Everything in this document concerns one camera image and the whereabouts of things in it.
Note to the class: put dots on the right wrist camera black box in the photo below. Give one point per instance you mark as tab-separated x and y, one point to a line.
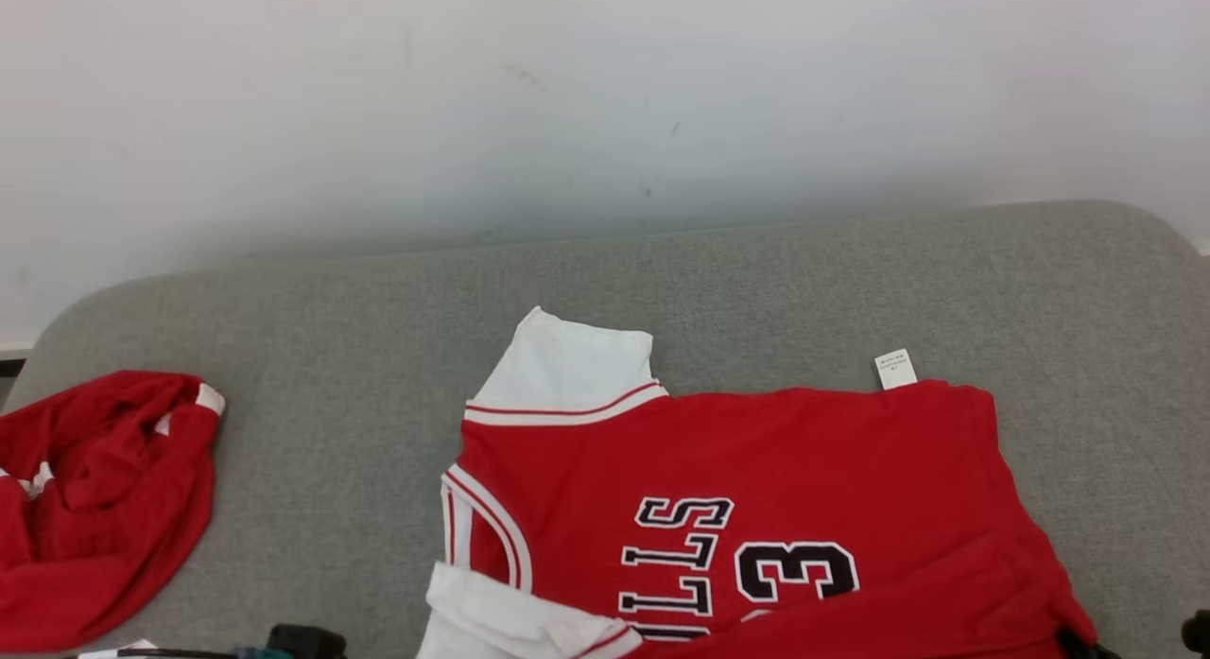
1199	632

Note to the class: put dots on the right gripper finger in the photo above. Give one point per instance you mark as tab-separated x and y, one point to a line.
1085	650

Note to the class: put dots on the white wall baseboard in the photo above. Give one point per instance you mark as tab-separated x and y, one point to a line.
11	356

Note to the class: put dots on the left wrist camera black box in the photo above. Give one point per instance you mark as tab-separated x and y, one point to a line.
307	642

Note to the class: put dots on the red shorts white trim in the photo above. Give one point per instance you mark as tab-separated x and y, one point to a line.
95	546

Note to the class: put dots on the red Bulls basketball jersey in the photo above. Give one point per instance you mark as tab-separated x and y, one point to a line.
756	451

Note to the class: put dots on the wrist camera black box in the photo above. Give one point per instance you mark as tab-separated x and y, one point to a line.
307	642
1199	632

